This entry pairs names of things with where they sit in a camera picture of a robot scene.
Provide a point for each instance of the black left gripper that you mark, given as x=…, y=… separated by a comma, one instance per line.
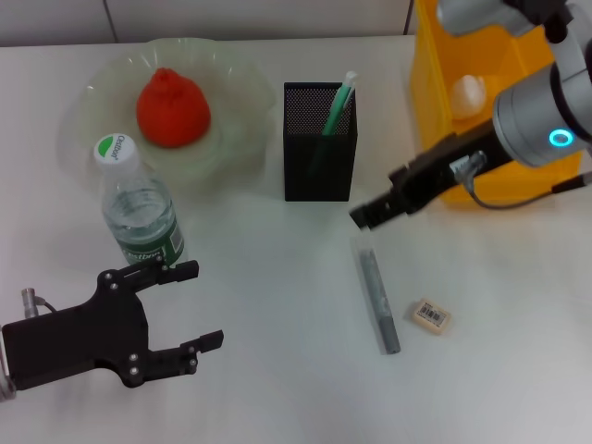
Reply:
x=78, y=342

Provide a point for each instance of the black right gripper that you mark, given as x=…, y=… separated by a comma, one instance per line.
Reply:
x=439, y=171

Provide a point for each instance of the grey pen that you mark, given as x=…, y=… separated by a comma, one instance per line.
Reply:
x=379, y=300

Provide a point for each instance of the clear green-label water bottle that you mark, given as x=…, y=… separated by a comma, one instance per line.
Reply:
x=139, y=208

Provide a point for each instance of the green pen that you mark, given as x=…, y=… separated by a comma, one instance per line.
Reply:
x=340, y=104

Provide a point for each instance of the beige barcode eraser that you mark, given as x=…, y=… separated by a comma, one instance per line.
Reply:
x=431, y=316

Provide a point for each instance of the red-orange toy orange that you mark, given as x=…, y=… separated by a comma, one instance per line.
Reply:
x=173, y=111

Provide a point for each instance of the black mesh pen holder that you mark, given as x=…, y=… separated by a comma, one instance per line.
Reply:
x=319, y=166

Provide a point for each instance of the pale green glass plate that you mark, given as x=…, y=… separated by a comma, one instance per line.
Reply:
x=106, y=92

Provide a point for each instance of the yellow plastic bin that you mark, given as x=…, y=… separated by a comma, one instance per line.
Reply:
x=509, y=83

